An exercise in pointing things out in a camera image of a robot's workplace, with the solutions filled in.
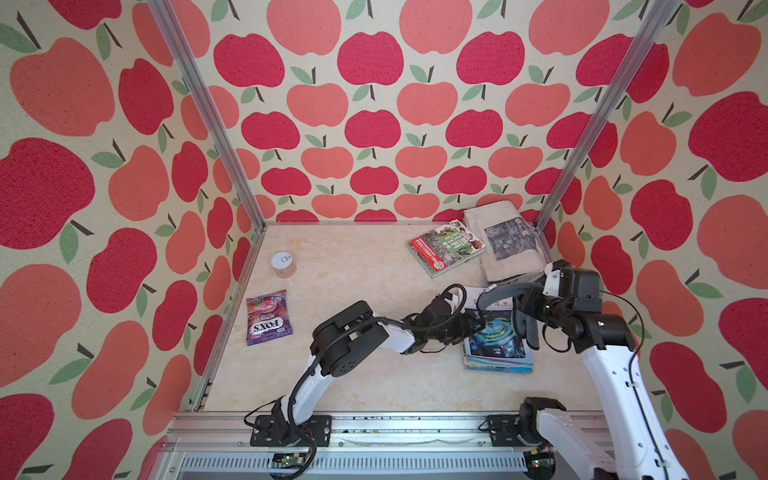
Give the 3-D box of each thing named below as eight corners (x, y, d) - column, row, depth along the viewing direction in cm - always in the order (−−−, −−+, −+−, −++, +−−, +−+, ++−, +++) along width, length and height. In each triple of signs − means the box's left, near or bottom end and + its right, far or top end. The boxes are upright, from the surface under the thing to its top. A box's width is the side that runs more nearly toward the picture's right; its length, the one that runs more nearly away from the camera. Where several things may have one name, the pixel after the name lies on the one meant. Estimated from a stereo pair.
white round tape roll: (273, 278, 107) (268, 269, 103) (278, 262, 112) (274, 252, 108) (295, 278, 107) (291, 269, 103) (298, 262, 112) (295, 252, 108)
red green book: (432, 277, 107) (433, 272, 104) (406, 246, 116) (407, 241, 114) (486, 250, 115) (488, 245, 112) (457, 223, 125) (459, 218, 122)
